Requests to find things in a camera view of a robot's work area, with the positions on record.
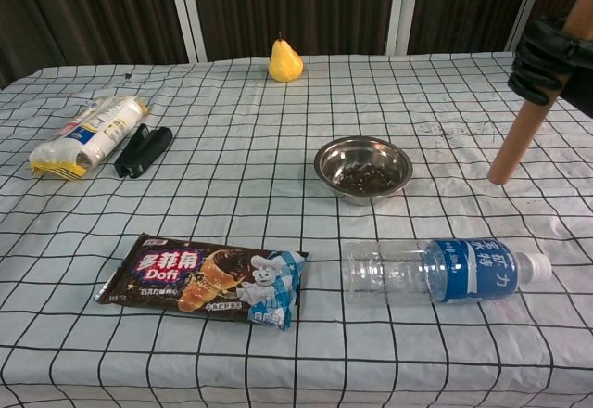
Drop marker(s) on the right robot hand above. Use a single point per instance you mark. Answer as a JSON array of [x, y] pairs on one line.
[[546, 67]]

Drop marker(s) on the wooden stick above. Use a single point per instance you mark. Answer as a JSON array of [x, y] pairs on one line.
[[528, 120]]

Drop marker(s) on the metal bowl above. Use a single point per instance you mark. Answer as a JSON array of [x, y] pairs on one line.
[[363, 169]]

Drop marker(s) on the clear water bottle blue label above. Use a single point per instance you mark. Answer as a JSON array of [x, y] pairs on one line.
[[440, 271]]

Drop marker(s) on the yellow pear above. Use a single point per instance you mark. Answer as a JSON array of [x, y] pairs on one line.
[[285, 64]]

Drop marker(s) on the checkered tablecloth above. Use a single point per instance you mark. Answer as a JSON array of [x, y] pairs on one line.
[[278, 241]]

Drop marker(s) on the brown Dofi snack bag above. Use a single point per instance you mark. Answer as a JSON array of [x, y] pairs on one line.
[[204, 283]]

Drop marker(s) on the black stapler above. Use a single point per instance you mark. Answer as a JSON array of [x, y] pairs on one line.
[[142, 150]]

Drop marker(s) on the white yellow snack bag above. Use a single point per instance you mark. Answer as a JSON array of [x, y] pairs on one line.
[[88, 136]]

